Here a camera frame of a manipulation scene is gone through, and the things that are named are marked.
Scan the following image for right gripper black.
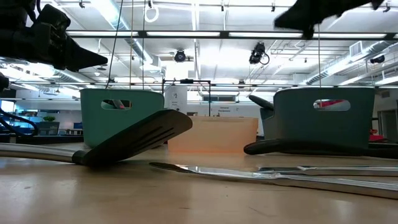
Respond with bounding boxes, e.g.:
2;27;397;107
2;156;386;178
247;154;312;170
274;0;386;40

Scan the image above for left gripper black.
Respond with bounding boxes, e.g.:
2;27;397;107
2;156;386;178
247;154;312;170
0;30;108;72

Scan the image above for solid black spatula red mark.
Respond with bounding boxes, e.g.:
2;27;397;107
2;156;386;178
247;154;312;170
110;99;127;110

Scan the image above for large black ladle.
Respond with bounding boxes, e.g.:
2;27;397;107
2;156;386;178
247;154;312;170
248;94;275;111

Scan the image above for slotted black spatula silver handle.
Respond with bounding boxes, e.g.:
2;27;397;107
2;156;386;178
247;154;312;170
0;108;193;167

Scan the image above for blue plastic bin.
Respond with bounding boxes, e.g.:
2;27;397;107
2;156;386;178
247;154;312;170
259;86;376;150

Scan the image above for small black ladle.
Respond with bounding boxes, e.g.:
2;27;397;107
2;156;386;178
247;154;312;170
243;138;398;159

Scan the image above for silver table knife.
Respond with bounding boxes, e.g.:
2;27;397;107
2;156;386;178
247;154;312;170
148;161;398;200
297;164;398;171

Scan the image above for green plastic bin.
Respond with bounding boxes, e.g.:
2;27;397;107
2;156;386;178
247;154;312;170
80;88;165;149

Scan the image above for grey office chair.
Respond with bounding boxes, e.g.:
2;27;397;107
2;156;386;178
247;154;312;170
37;121;60;136

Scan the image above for white pillar with sign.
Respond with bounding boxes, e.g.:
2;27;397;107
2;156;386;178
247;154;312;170
164;86;188;116

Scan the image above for white sign board with text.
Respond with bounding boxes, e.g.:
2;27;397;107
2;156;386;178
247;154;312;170
186;102;265;118

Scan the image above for red object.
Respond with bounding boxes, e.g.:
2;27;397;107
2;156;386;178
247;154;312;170
369;128;388;143

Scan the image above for orange translucent plastic bin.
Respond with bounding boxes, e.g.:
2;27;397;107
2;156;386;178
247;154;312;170
167;116;259;154

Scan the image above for long black hanging cable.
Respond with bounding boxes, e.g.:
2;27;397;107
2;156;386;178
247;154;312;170
104;0;125;90

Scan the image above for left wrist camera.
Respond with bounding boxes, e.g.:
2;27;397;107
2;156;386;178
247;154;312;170
32;3;72;34

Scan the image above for black ceiling camera with cable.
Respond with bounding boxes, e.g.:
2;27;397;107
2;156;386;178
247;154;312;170
248;41;270;66

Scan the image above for tan hanging cord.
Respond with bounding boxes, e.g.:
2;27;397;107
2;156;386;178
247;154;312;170
129;0;134;90

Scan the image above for silver ventilation duct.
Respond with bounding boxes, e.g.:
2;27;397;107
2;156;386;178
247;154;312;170
90;0;156;68
306;39;398;85

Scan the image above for thin dark hanging cord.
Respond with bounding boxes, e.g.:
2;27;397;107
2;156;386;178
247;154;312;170
141;0;146;91

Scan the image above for black aluminium rig frame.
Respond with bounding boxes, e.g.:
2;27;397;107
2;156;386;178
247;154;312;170
9;29;398;88

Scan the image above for white cable ring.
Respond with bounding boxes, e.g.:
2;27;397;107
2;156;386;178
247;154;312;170
144;5;160;24

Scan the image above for thick black hose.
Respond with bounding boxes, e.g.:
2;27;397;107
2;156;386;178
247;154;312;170
0;107;40;138

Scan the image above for black rack frame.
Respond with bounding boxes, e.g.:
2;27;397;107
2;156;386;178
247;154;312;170
161;78;212;118

